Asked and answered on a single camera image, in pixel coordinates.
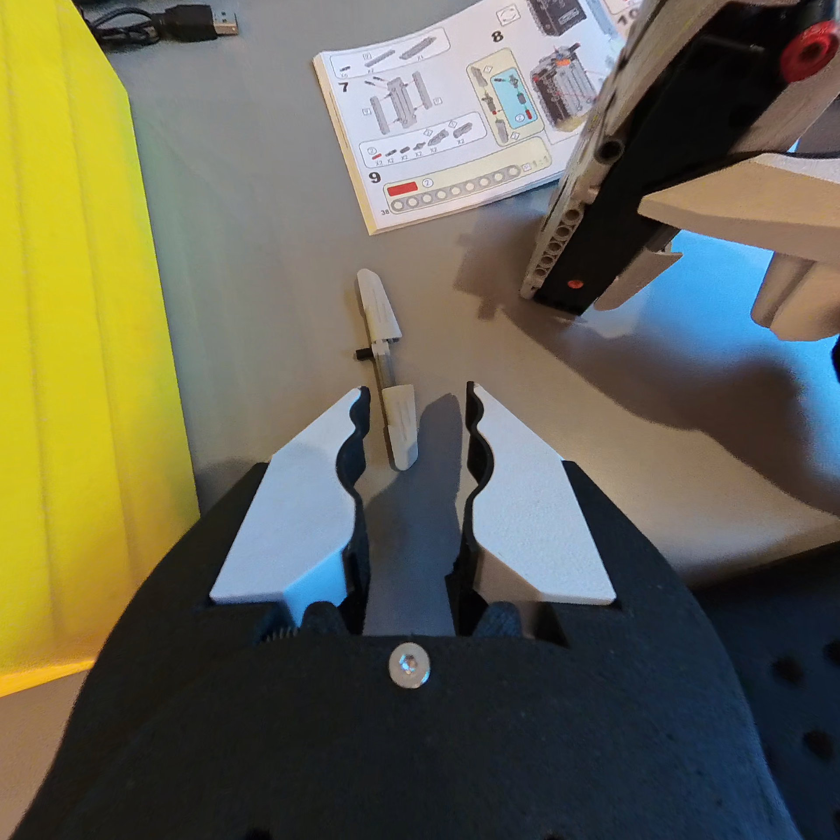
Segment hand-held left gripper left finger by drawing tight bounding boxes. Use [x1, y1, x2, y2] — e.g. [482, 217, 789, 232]
[209, 386, 374, 636]

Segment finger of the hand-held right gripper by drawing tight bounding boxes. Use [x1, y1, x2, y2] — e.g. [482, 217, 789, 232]
[638, 152, 840, 342]

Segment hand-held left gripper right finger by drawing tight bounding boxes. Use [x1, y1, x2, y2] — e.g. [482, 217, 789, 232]
[449, 381, 619, 636]

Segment black grey brick block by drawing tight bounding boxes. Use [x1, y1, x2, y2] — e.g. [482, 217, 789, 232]
[520, 0, 840, 324]

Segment grey desk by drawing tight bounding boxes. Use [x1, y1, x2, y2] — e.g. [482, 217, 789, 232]
[0, 0, 840, 840]

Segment yellow plastic bin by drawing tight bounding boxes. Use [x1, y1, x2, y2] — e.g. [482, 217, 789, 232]
[0, 0, 201, 698]

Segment black studded mat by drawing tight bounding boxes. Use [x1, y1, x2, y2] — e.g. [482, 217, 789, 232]
[692, 545, 840, 840]

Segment white instruction booklet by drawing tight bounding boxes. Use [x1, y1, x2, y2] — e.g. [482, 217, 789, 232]
[312, 0, 631, 236]

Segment black USB cable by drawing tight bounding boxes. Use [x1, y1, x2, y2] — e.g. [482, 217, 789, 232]
[71, 3, 240, 52]

